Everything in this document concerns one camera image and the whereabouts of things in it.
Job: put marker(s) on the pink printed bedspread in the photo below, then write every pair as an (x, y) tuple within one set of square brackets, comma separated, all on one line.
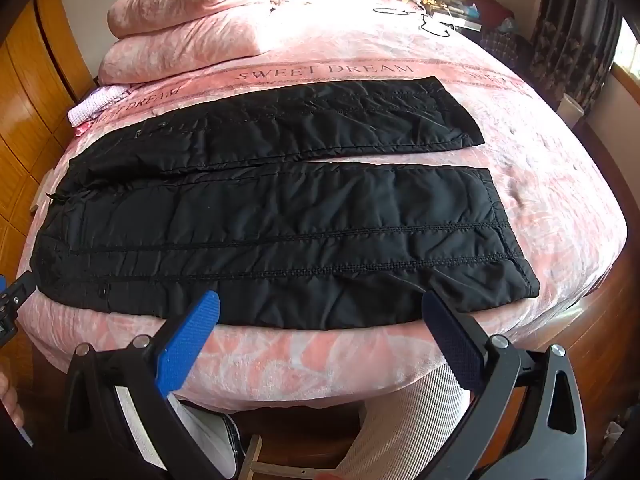
[(550, 175)]

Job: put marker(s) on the black padded pants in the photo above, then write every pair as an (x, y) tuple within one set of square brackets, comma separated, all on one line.
[(280, 230)]

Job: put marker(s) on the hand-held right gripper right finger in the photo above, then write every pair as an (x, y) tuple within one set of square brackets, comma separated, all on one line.
[(450, 340)]

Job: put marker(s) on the bedside clutter pile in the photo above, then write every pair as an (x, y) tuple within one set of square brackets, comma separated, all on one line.
[(452, 15)]

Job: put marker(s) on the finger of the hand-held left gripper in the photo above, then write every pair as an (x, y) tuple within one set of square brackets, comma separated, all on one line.
[(22, 287)]

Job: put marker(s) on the plaid cloth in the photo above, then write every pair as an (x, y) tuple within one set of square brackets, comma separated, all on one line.
[(505, 42)]

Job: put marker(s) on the white bin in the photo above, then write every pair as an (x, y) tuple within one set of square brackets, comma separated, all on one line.
[(570, 107)]

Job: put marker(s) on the person's leg in white pants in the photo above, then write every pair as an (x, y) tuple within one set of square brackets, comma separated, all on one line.
[(400, 425)]

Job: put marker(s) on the wooden stool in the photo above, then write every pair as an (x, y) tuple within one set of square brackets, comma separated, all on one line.
[(255, 455)]

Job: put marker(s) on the dark red bag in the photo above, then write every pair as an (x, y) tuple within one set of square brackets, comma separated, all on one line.
[(492, 10)]

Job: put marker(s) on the window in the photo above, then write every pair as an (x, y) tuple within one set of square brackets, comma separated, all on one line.
[(631, 55)]

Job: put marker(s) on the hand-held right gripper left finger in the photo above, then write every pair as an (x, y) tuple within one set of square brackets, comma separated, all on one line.
[(197, 332)]

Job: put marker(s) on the wooden wardrobe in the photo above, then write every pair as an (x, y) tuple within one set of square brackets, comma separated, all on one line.
[(30, 110)]

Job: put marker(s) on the dark patterned curtain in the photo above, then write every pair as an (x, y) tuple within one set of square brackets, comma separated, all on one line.
[(570, 20)]

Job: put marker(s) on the person's left forearm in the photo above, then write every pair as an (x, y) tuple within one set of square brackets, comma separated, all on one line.
[(9, 400)]

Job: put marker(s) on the white pink folded cloth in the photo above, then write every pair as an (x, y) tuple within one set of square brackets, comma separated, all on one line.
[(97, 105)]

